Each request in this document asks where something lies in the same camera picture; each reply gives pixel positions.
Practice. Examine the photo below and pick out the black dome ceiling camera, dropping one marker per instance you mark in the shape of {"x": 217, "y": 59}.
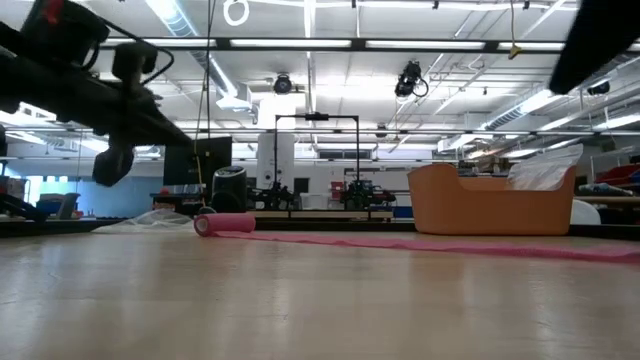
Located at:
{"x": 282, "y": 84}

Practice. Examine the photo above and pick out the wooden background table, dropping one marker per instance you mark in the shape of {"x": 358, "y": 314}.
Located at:
{"x": 325, "y": 214}

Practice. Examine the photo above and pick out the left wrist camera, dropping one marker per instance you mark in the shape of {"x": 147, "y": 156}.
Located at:
{"x": 134, "y": 62}

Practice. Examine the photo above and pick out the grey-green bundle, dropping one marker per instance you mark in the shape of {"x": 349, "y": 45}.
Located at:
{"x": 602, "y": 189}

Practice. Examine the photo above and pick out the black monitor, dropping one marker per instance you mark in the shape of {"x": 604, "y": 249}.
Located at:
{"x": 197, "y": 160}

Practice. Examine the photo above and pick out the black cylindrical appliance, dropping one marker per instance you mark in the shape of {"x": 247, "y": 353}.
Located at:
{"x": 229, "y": 187}

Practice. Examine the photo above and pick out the black sloped object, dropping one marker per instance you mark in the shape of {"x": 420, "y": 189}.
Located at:
{"x": 20, "y": 207}

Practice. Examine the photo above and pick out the orange plastic bin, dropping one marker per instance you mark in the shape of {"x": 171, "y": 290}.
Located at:
{"x": 490, "y": 212}

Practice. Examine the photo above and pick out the red storage bin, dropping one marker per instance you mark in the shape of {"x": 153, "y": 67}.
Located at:
{"x": 617, "y": 175}

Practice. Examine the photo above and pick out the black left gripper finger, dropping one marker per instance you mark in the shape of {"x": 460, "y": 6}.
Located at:
{"x": 160, "y": 131}
{"x": 114, "y": 162}

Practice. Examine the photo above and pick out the clear plastic bag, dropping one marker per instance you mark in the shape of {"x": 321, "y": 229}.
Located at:
{"x": 545, "y": 170}
{"x": 150, "y": 223}

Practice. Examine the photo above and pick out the white round object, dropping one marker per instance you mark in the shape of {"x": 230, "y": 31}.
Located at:
{"x": 585, "y": 214}

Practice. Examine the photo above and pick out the black ceiling speaker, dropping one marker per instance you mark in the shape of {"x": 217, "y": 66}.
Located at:
{"x": 599, "y": 88}

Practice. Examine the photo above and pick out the blue storage bin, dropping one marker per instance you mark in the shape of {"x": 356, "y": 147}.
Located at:
{"x": 57, "y": 205}

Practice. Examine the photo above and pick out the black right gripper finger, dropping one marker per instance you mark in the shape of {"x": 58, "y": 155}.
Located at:
{"x": 597, "y": 37}

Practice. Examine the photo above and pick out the grey dome-shaped base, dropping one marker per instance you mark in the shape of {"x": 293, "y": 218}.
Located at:
{"x": 204, "y": 210}

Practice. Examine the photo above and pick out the pink elastic bandage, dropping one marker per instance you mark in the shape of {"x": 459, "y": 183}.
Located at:
{"x": 225, "y": 223}

